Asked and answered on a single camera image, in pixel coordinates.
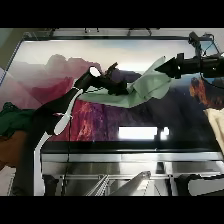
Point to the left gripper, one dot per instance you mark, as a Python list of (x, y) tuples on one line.
[(115, 86)]

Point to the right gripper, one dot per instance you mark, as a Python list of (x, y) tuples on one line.
[(188, 66)]

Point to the light green garment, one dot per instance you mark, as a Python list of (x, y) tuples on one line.
[(150, 85)]

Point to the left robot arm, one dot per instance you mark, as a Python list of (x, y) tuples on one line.
[(50, 111)]

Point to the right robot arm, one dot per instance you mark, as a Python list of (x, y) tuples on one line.
[(213, 65)]

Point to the cream garment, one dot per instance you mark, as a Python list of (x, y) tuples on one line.
[(216, 128)]

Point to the dark green garment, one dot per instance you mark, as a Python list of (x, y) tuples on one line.
[(15, 118)]

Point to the brown garment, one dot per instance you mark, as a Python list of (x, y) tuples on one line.
[(11, 150)]

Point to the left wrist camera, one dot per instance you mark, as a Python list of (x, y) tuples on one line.
[(111, 69)]

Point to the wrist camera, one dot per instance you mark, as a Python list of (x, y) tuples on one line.
[(194, 40), (111, 69)]

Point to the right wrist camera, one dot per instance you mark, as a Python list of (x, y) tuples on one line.
[(194, 40)]

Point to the silver frame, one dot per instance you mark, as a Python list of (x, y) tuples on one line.
[(133, 160)]

